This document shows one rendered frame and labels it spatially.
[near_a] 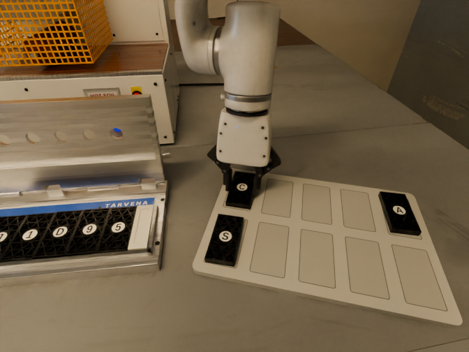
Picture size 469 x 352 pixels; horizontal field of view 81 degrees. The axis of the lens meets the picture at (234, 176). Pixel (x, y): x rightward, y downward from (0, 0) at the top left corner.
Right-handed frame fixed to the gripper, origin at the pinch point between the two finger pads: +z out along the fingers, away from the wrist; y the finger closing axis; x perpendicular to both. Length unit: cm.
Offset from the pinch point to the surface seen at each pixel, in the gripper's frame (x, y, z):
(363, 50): 221, 66, -14
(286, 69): 77, 5, -13
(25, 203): -12.6, -40.9, 3.9
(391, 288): -15.9, 26.3, 5.9
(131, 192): -5.5, -22.2, 2.7
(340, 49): 212, 46, -14
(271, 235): -9.7, 7.3, 4.6
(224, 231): -11.6, -1.1, 3.8
